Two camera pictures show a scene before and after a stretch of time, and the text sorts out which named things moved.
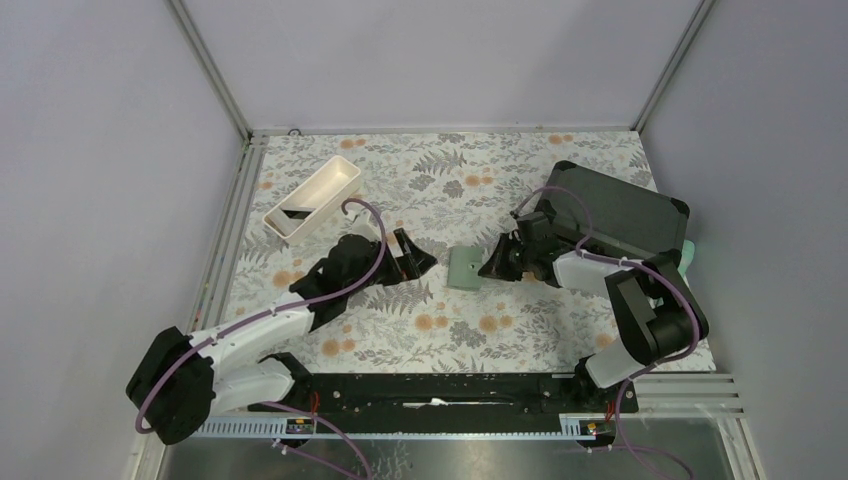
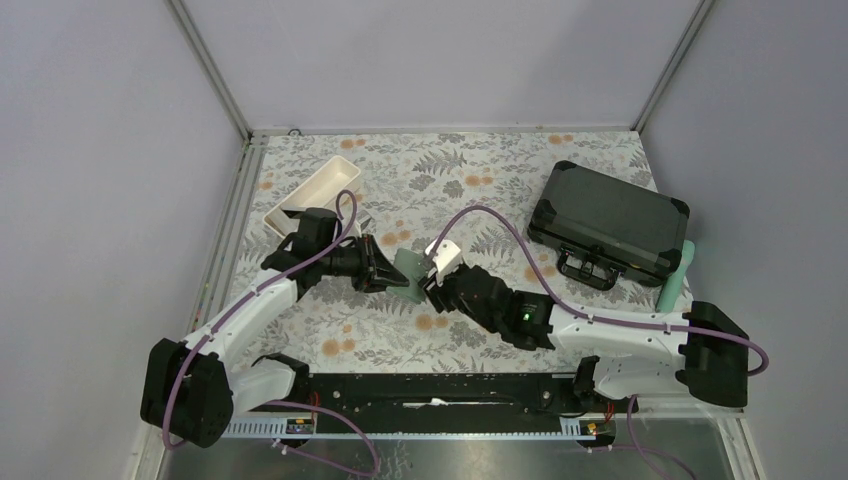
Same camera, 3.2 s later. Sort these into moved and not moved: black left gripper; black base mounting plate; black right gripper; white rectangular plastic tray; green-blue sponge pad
Moved: black left gripper; green-blue sponge pad; black right gripper
Not moved: white rectangular plastic tray; black base mounting plate
